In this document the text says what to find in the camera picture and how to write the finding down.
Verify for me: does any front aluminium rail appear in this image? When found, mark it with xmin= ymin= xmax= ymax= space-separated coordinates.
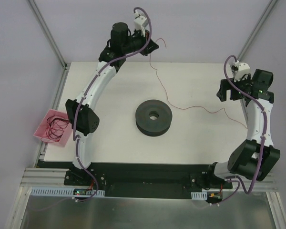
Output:
xmin=20 ymin=168 xmax=71 ymax=186

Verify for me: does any right aluminium frame post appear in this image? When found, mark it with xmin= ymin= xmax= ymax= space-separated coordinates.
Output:
xmin=237 ymin=0 xmax=280 ymax=67

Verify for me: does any thin red wire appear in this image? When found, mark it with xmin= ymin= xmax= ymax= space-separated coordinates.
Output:
xmin=149 ymin=38 xmax=250 ymax=129

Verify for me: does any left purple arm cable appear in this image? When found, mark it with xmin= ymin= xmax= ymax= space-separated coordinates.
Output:
xmin=71 ymin=7 xmax=153 ymax=203

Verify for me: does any pink plastic box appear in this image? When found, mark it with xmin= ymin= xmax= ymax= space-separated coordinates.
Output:
xmin=33 ymin=109 xmax=72 ymax=147

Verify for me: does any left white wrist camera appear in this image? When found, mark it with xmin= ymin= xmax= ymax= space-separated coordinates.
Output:
xmin=134 ymin=12 xmax=149 ymax=31

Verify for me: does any aluminium frame post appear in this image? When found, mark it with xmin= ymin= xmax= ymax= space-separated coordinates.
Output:
xmin=237 ymin=0 xmax=280 ymax=67
xmin=26 ymin=0 xmax=68 ymax=69

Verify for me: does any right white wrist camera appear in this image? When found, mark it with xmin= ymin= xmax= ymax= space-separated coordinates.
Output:
xmin=231 ymin=61 xmax=251 ymax=82

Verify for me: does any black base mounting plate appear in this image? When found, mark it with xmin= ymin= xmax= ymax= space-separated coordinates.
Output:
xmin=37 ymin=161 xmax=232 ymax=199

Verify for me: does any left white cable duct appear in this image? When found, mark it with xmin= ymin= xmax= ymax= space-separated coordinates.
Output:
xmin=31 ymin=187 xmax=105 ymax=198

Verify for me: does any black cable spool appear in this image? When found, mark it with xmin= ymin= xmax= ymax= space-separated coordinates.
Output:
xmin=135 ymin=99 xmax=173 ymax=137

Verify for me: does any right white cable duct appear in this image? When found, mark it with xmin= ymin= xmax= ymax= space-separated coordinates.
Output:
xmin=191 ymin=191 xmax=208 ymax=200

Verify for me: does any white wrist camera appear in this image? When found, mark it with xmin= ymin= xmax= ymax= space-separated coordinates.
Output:
xmin=231 ymin=61 xmax=251 ymax=82
xmin=134 ymin=12 xmax=149 ymax=31

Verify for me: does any left aluminium frame post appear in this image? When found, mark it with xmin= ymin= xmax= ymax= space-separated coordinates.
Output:
xmin=26 ymin=0 xmax=68 ymax=69

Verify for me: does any shiny metal sheet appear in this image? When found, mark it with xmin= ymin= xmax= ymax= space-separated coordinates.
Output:
xmin=6 ymin=187 xmax=286 ymax=229

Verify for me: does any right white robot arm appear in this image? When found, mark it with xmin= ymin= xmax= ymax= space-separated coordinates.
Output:
xmin=205 ymin=69 xmax=280 ymax=188

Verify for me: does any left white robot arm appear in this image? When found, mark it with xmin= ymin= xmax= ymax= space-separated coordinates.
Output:
xmin=65 ymin=22 xmax=158 ymax=186

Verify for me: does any white cable duct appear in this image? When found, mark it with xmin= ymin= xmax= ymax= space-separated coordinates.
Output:
xmin=31 ymin=187 xmax=105 ymax=198
xmin=191 ymin=191 xmax=208 ymax=200

